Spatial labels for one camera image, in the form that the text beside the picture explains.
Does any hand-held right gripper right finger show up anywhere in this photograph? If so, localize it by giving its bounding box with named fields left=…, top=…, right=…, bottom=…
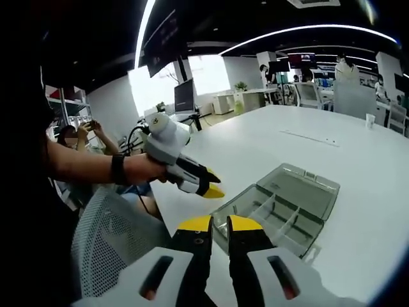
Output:
left=226, top=214, right=359, bottom=307

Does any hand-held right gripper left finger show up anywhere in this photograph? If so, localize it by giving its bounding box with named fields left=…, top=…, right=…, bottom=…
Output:
left=72, top=214, right=214, bottom=307

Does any clear guide fixture box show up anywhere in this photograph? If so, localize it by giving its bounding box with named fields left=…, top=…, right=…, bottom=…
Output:
left=210, top=162, right=341, bottom=264

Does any person's left hand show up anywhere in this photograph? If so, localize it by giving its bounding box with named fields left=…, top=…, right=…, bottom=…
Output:
left=125, top=153, right=169, bottom=185

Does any open laptop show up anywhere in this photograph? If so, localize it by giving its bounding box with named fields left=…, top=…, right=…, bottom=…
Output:
left=174, top=78, right=201, bottom=116

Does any black wristband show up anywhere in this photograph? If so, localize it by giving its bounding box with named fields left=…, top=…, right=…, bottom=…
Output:
left=111, top=153, right=126, bottom=186

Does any white low cabinet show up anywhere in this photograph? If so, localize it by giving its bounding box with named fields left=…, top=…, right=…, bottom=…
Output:
left=213, top=89, right=272, bottom=114

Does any grey mesh office chair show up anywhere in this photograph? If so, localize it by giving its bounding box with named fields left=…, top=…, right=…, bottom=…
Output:
left=70, top=187, right=175, bottom=300

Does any hanging dark screen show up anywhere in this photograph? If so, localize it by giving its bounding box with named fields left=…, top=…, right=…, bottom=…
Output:
left=142, top=9, right=180, bottom=77

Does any metal shelf rack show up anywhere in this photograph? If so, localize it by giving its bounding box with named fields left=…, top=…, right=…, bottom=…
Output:
left=46, top=86, right=92, bottom=129

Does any short curved ceiling light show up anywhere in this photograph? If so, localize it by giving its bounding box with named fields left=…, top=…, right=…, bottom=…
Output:
left=134, top=0, right=157, bottom=68

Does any person's black shirt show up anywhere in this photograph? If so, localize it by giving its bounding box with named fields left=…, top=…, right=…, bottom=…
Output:
left=0, top=28, right=81, bottom=307

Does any frosted partition panel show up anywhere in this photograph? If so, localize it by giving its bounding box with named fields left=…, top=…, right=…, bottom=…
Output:
left=334, top=79, right=378, bottom=119

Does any long curved ceiling light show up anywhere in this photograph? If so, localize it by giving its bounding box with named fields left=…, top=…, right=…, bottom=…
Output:
left=220, top=24, right=400, bottom=57

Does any ceiling air vent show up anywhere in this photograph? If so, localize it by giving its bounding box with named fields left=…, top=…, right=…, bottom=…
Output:
left=287, top=0, right=341, bottom=9

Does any white office chair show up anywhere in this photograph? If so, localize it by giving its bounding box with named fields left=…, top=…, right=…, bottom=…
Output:
left=388, top=104, right=409, bottom=135

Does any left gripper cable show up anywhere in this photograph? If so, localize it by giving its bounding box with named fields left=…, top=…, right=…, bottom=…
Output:
left=123, top=125, right=153, bottom=214

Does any table cable cover strip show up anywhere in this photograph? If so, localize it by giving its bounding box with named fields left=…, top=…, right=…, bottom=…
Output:
left=279, top=129, right=341, bottom=148

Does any red wall screen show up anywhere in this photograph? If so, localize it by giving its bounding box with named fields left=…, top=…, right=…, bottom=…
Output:
left=287, top=53, right=317, bottom=70

